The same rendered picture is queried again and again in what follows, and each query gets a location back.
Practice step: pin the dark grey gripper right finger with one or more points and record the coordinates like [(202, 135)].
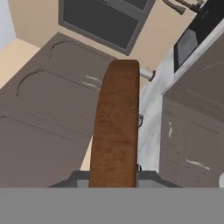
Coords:
[(150, 178)]

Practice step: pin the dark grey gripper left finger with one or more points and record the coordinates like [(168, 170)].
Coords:
[(73, 179)]

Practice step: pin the brown wooden cutting board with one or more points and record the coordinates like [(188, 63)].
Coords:
[(116, 125)]

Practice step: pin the white round object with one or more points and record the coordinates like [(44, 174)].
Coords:
[(222, 180)]

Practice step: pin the white cylinder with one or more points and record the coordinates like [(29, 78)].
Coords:
[(148, 73)]

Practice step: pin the grey-brown drawer front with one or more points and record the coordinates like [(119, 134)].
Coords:
[(198, 84)]

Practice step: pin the grey metal tap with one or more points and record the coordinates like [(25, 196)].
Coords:
[(178, 6)]

